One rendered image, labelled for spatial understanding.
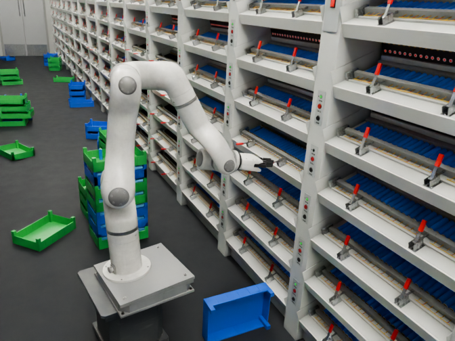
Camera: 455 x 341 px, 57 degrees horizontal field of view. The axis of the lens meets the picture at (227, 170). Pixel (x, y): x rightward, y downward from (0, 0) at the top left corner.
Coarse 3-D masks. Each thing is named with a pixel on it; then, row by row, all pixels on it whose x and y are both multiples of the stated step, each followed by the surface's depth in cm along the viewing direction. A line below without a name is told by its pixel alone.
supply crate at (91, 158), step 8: (88, 152) 236; (96, 152) 238; (104, 152) 241; (136, 152) 247; (144, 152) 233; (88, 160) 226; (96, 160) 236; (104, 160) 237; (136, 160) 232; (144, 160) 234; (96, 168) 221
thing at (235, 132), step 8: (248, 120) 213; (256, 120) 215; (232, 128) 210; (240, 128) 212; (248, 128) 212; (264, 128) 212; (232, 136) 212; (240, 136) 211; (296, 144) 189; (248, 152) 199; (256, 152) 193; (264, 152) 191; (272, 168) 182; (280, 168) 175; (288, 168) 174; (280, 176) 178; (288, 176) 170; (296, 176) 167; (296, 184) 167
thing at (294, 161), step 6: (246, 132) 208; (252, 138) 202; (258, 138) 199; (264, 144) 192; (270, 144) 191; (270, 150) 189; (276, 150) 184; (282, 156) 181; (288, 156) 177; (294, 162) 173; (300, 162) 171
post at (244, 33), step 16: (240, 0) 188; (240, 32) 194; (256, 32) 197; (240, 80) 203; (224, 112) 216; (240, 112) 209; (224, 128) 218; (224, 208) 230; (224, 224) 233; (224, 240) 236
